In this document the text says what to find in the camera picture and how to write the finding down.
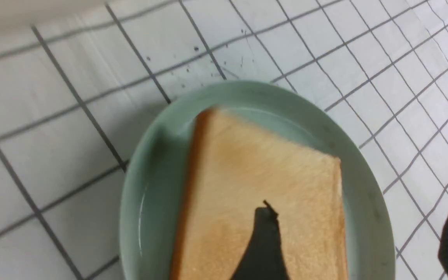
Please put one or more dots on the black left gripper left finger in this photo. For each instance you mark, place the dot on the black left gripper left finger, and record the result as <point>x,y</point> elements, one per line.
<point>263,258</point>

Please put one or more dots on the toast slice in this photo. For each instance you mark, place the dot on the toast slice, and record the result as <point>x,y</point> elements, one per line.
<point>233,166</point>

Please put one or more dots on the light green plate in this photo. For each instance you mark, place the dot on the light green plate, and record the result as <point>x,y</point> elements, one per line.
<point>154,182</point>

